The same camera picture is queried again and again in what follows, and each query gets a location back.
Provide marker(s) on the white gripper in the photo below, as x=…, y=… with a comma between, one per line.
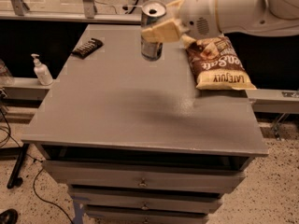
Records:
x=198, y=13

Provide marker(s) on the redbull can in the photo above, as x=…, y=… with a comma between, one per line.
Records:
x=151, y=47

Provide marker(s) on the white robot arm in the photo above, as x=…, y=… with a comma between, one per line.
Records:
x=256, y=17

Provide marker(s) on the rxbar chocolate bar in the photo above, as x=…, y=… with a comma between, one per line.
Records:
x=87, y=48

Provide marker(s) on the late july chip bag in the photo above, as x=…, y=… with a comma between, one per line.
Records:
x=215, y=65

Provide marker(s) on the grey drawer cabinet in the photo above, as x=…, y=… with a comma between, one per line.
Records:
x=136, y=141

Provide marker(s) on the white pump bottle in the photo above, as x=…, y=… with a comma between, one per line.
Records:
x=42, y=71

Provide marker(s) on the grey metal railing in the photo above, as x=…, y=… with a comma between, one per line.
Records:
x=89, y=11

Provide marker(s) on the black stand leg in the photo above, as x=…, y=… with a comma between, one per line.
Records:
x=15, y=180

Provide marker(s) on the black shoe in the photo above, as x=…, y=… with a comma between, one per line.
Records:
x=9, y=216

